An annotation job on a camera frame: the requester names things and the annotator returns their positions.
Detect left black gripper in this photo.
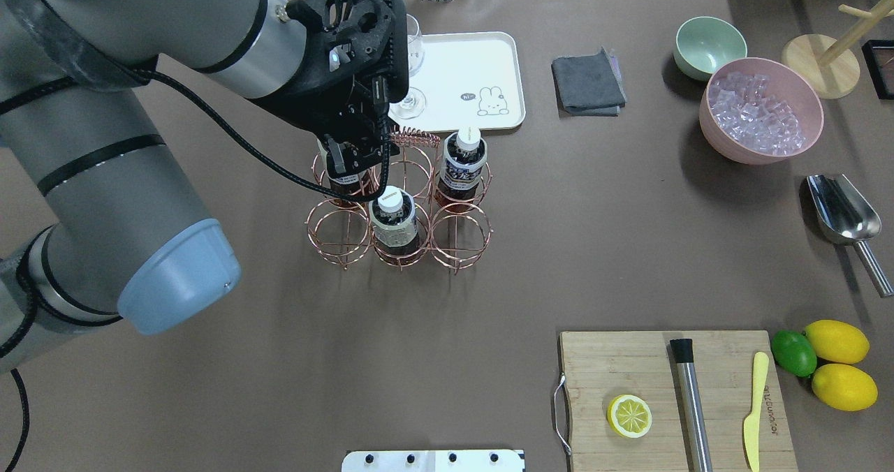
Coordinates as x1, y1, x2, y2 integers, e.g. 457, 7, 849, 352
262, 0, 409, 177

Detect copper wire bottle basket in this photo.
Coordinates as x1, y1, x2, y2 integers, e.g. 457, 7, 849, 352
305, 126, 494, 272

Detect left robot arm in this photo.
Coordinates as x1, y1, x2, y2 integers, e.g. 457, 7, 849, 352
2, 0, 409, 372

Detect tea bottle front left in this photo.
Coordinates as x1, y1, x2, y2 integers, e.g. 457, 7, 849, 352
434, 126, 488, 214

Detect tea bottle back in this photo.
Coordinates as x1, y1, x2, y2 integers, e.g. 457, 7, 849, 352
368, 185, 423, 265

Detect clear wine glass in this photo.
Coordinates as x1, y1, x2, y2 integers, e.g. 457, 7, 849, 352
389, 14, 427, 121

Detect cream rabbit tray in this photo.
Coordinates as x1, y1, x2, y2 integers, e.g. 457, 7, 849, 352
389, 31, 526, 133

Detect grey folded cloth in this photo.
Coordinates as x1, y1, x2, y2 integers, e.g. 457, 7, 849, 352
550, 48, 628, 117

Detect green empty bowl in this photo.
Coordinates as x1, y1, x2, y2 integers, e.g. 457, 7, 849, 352
673, 16, 748, 82

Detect bamboo cutting board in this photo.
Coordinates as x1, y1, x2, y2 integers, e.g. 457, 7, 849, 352
559, 331, 770, 471

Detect pink bowl of ice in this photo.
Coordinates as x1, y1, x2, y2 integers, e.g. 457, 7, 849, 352
699, 57, 824, 165

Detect half lemon slice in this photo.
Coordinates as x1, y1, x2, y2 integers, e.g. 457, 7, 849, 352
606, 394, 652, 439

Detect wooden cup tree stand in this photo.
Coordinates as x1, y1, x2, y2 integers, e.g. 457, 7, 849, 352
782, 0, 893, 99

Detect yellow plastic knife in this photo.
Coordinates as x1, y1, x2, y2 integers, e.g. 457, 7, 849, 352
742, 351, 769, 471

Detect steel ice scoop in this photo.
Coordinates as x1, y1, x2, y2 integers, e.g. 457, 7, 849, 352
807, 174, 893, 298

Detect green lime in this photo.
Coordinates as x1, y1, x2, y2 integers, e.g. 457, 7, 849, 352
770, 330, 818, 378

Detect steel muddler black tip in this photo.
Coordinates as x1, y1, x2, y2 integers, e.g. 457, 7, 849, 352
668, 338, 713, 471

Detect yellow lemon upper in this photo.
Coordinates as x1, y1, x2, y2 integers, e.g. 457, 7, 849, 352
803, 319, 870, 364

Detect yellow lemon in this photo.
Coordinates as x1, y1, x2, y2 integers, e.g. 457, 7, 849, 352
811, 363, 879, 412
803, 319, 870, 364

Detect yellow lemon lower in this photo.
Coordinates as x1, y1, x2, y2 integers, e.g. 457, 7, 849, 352
811, 363, 879, 412

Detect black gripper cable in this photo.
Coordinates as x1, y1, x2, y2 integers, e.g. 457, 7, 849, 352
0, 67, 392, 472

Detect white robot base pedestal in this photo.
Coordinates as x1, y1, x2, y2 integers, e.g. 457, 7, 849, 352
340, 449, 527, 471

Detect black wire glass rack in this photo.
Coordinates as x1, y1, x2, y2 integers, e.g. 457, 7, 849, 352
861, 39, 893, 100

